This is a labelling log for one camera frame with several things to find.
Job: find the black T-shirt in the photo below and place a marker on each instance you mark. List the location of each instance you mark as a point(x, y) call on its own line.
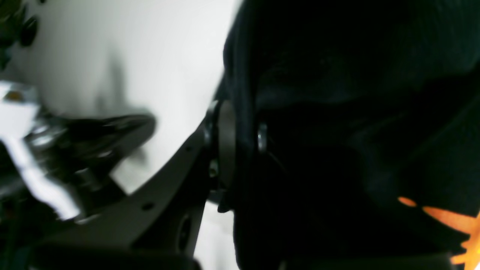
point(372, 109)

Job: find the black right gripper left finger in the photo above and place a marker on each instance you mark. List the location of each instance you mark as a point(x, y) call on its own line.
point(155, 228)

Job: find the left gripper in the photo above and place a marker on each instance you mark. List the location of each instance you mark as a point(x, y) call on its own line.
point(83, 154)

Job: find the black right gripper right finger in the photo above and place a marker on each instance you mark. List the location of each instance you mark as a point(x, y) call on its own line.
point(262, 137)

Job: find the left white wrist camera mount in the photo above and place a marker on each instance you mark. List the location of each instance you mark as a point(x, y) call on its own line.
point(20, 107)

